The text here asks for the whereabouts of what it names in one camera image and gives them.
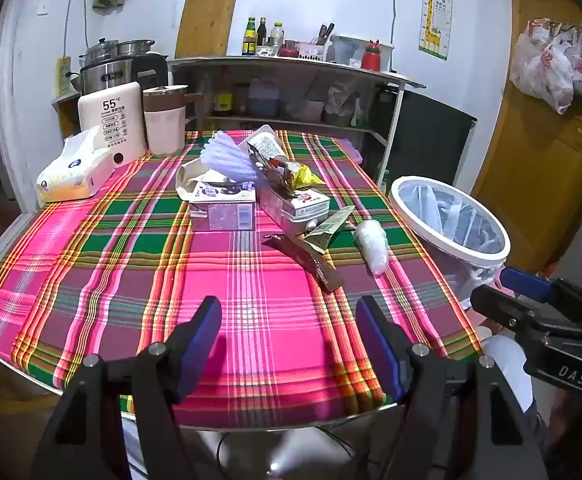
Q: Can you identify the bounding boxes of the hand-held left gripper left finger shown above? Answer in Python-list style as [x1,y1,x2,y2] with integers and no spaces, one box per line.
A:
[31,296,223,480]

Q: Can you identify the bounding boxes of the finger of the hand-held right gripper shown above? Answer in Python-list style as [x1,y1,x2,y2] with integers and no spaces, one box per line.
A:
[500,267,572,306]
[470,285,552,336]

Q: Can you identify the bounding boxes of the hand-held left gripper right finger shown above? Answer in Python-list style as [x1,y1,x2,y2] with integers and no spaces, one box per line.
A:
[355,295,549,480]

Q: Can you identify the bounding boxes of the white round waste bin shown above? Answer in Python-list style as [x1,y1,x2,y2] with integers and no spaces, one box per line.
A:
[388,176,512,311]

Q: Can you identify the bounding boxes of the white plastic bag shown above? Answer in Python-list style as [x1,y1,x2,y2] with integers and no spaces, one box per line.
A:
[353,220,390,276]

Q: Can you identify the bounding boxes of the brown chocolate wrapper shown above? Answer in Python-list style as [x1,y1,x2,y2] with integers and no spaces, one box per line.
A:
[262,234,345,294]

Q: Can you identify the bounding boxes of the olive green wrapper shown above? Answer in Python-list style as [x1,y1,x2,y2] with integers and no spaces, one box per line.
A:
[305,206,357,254]

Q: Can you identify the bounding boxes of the purple and white carton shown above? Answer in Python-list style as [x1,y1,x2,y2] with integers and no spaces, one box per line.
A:
[188,180,258,233]

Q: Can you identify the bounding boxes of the cream paper wrapper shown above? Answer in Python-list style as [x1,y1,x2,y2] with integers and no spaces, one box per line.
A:
[176,160,224,202]

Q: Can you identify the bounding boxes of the yellow snack wrapper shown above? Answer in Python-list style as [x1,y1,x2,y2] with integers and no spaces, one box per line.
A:
[271,157,327,194]

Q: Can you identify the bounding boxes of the white printed plastic tub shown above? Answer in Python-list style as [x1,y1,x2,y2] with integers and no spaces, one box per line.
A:
[238,125,293,167]

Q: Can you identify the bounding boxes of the white rounded object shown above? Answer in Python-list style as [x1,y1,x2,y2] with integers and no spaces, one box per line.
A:
[480,335,538,414]

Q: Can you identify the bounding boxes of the pink green plaid tablecloth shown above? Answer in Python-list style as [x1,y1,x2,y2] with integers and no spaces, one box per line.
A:
[0,130,486,431]

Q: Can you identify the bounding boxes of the translucent plastic bin liner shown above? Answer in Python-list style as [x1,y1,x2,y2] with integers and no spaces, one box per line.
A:
[396,182,506,306]

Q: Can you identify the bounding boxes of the wooden door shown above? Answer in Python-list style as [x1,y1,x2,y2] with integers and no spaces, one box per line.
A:
[471,0,582,271]

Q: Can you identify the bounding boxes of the pink lidded storage box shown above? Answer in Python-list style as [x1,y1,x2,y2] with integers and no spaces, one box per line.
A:
[340,137,366,162]

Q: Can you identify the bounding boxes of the white soft tissue pack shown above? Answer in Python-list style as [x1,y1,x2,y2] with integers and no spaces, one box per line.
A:
[36,125,117,203]

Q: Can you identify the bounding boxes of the hanging plastic bags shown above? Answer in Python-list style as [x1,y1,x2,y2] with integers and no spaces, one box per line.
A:
[508,19,582,115]

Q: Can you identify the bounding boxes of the pink and brown jug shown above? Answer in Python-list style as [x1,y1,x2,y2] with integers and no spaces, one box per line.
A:
[142,85,204,157]

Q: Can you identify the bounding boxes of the white electric water heater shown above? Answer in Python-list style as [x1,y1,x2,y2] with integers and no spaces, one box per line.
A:
[78,81,149,166]

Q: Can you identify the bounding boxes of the crumpled plastic bags on shelf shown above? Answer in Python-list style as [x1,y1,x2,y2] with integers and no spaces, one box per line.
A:
[323,85,363,129]

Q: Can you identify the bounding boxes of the blue plastic jug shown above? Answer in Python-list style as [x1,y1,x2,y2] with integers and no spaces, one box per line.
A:
[248,80,278,117]

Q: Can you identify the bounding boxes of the red drinking bottle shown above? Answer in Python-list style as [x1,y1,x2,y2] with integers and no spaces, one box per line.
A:
[361,38,383,71]

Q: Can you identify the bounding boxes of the stainless steel electric cooker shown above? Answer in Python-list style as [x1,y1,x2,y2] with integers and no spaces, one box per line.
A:
[68,52,169,97]

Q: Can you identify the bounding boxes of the white metal shelf unit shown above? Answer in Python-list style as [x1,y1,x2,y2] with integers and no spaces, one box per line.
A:
[167,55,427,191]

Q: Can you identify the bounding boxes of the clear plastic storage container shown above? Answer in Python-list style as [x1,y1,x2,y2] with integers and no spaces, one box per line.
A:
[330,35,395,69]

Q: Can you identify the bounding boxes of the yellow power strip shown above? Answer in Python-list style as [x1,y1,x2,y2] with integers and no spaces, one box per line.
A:
[55,56,74,98]

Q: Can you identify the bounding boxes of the pink utensil basket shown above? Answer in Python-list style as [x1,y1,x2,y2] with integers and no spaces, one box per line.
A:
[296,40,328,61]

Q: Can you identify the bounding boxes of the green bottle with yellow label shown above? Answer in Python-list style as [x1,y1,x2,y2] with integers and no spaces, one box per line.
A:
[242,16,258,57]

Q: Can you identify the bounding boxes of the wooden cutting board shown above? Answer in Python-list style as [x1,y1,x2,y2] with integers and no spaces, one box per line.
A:
[175,0,237,59]

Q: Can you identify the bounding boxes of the giraffe wall poster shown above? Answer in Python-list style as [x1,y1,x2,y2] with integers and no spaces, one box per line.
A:
[418,0,454,63]

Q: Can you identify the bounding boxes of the white power cable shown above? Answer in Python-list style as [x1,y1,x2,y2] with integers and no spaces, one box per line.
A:
[392,0,401,74]

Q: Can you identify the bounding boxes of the thin wall cable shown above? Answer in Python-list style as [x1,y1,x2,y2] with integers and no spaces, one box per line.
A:
[62,0,88,61]

